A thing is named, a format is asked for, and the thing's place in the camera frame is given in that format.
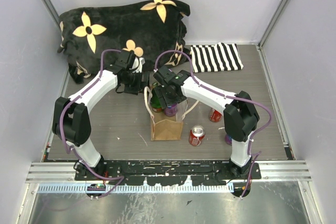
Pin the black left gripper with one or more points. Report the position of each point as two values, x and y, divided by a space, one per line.
136 90

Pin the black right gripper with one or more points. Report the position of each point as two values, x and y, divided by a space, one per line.
160 91

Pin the green glass bottle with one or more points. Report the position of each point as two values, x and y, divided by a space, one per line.
154 102

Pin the purple Fanta can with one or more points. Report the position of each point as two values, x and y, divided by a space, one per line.
228 140
171 110

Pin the watermelon print jute bag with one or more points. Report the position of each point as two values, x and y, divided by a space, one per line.
165 128

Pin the red coca-cola can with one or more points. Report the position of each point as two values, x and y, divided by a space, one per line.
214 115
197 133

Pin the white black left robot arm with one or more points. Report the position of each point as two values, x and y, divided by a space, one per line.
71 121

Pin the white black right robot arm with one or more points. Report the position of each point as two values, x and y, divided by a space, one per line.
239 113

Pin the black floral plush blanket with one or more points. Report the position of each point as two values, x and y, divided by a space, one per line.
152 29

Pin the black white striped cloth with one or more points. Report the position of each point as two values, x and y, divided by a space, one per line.
215 58

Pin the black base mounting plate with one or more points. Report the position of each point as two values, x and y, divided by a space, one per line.
169 172

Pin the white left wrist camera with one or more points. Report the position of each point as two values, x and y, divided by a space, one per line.
138 65

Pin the aluminium front rail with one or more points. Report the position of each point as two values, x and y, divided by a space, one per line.
64 177

